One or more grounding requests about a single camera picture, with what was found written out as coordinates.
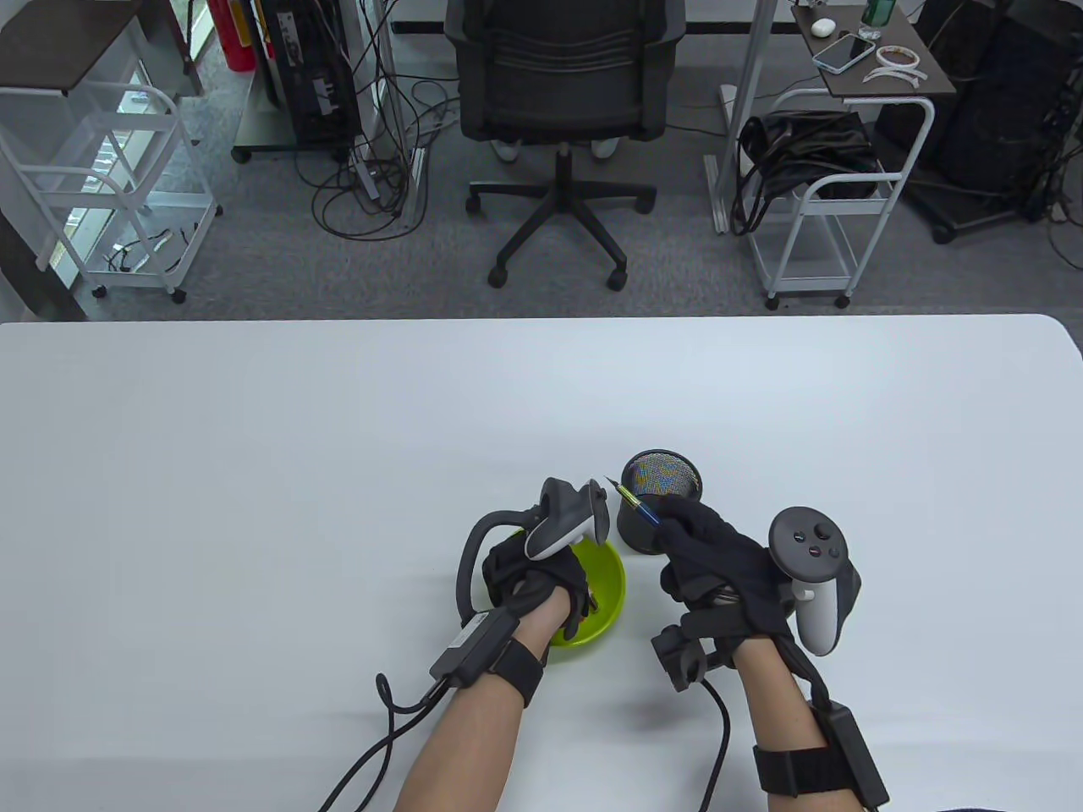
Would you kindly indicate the black office chair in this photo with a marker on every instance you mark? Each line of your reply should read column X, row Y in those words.
column 558, row 85

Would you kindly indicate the black equipment stack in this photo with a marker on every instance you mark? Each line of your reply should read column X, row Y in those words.
column 998, row 101

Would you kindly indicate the black mesh pen cup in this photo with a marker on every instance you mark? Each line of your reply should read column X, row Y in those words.
column 634, row 533

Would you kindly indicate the lime green plastic bowl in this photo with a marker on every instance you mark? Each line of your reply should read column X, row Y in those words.
column 605, row 584

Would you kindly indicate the green bottle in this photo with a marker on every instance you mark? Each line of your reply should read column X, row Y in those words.
column 877, row 15

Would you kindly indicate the white tape roll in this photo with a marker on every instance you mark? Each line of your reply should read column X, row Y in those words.
column 884, row 57

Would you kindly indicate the white power strip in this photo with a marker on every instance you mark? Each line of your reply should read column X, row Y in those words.
column 416, row 182

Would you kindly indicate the black bag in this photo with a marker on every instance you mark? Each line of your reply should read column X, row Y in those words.
column 804, row 148

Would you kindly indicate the person's right forearm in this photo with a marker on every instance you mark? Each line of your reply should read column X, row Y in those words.
column 778, row 702

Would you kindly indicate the grey white VR controller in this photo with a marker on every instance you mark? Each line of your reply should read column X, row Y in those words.
column 804, row 541
column 567, row 507

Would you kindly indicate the person's right hand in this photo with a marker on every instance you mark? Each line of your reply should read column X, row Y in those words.
column 719, row 558

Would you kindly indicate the white curved plastic piece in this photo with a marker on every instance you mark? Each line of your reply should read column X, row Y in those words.
column 897, row 76

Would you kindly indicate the white earbuds case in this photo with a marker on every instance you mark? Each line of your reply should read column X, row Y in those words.
column 822, row 26

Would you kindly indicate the grey power strip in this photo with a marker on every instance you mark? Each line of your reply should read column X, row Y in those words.
column 368, row 173

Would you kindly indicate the grey rolling platform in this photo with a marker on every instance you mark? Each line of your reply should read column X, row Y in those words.
column 262, row 127

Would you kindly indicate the red fire extinguisher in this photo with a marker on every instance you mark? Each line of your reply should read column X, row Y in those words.
column 228, row 38

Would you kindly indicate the black computer tower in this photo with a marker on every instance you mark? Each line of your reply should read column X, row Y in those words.
column 305, row 76

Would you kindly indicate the person's left hand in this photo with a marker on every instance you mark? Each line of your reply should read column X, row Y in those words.
column 508, row 575

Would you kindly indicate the person's left forearm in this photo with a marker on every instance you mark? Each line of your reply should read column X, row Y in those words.
column 474, row 744

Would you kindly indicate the white smartphone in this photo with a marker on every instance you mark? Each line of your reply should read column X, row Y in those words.
column 844, row 52

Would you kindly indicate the brown side table top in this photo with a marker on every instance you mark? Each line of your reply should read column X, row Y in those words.
column 838, row 80

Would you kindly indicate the black armband with box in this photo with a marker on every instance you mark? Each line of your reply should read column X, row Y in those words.
column 474, row 647
column 795, row 770

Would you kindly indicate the white desk leg frame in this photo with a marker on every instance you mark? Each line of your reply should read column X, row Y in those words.
column 381, row 85
column 749, row 85

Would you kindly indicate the white rolling cart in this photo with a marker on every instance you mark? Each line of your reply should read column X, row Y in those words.
column 85, row 127
column 804, row 262

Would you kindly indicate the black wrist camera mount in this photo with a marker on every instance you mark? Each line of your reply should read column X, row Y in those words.
column 677, row 655

